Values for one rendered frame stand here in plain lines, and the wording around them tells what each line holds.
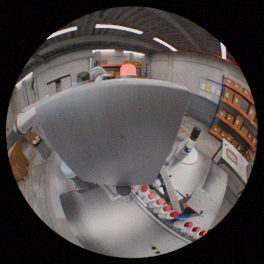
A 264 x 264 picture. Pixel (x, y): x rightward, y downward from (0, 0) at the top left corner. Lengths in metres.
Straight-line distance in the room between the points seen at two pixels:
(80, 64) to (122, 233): 5.00
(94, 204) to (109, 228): 0.21
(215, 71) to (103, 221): 5.18
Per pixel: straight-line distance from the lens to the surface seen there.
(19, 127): 0.45
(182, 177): 0.75
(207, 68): 4.82
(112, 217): 0.66
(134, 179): 0.15
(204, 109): 4.68
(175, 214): 0.43
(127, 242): 0.71
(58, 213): 0.90
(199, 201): 0.44
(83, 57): 4.66
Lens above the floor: 1.47
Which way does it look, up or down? 36 degrees down
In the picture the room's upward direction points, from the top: straight up
